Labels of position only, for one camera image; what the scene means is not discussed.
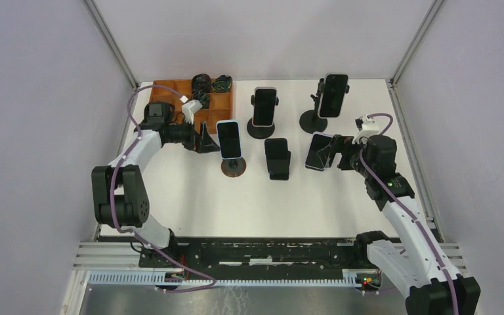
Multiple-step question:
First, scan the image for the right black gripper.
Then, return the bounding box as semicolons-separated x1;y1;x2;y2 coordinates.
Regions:
317;133;375;177

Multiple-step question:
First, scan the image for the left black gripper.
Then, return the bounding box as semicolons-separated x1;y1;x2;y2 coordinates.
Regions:
166;116;219;154

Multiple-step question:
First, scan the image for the lilac case phone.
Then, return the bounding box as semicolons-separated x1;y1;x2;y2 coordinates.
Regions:
305;132;333;171

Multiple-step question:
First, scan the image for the light blue case phone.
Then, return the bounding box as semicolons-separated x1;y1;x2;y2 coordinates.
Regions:
216;119;242;159

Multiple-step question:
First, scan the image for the wooden round base phone stand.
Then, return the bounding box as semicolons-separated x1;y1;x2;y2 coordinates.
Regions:
221;157;246;178

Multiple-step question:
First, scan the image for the black folding phone stand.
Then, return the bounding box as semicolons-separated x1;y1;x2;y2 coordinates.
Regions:
266;150;291;180

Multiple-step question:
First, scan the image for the dark blue case phone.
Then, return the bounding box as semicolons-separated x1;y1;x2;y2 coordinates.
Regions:
264;138;289;161

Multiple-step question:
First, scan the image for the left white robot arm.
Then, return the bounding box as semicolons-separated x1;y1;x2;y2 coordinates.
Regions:
91;100;220;268

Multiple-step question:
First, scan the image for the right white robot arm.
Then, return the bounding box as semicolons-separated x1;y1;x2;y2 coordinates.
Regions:
311;133;481;314

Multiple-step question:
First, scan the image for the tall black round stand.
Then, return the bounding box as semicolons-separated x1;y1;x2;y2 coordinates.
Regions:
299;78;328;134

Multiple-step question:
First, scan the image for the white case phone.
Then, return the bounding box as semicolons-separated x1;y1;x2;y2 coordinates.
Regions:
318;73;349;118

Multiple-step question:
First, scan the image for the black round base clamp stand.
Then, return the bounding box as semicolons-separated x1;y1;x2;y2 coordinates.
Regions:
246;95;279;139

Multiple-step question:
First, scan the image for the pink case phone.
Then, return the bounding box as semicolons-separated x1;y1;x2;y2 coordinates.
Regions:
252;87;278;127

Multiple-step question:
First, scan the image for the wooden compartment tray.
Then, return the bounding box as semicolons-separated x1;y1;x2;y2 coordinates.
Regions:
149;79;236;135

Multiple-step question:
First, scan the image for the rolled patterned sock front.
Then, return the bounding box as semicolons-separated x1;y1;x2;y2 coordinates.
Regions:
192;91;211;109

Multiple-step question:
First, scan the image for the rolled dark sock left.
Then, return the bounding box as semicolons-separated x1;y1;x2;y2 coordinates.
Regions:
191;73;212;94

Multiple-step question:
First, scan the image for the rolled green sock right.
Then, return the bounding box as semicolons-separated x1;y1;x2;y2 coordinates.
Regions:
211;75;233;93

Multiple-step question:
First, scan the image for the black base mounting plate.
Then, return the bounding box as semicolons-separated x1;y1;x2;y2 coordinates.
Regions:
136;236;397;282

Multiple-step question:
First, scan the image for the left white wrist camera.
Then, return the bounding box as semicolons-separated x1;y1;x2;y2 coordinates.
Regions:
179;96;203;125

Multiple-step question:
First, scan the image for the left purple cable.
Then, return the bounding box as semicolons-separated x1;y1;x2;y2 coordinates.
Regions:
109;84;217;294

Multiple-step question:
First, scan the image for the white slotted cable duct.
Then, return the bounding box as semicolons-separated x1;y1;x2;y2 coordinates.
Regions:
87;270;381;289

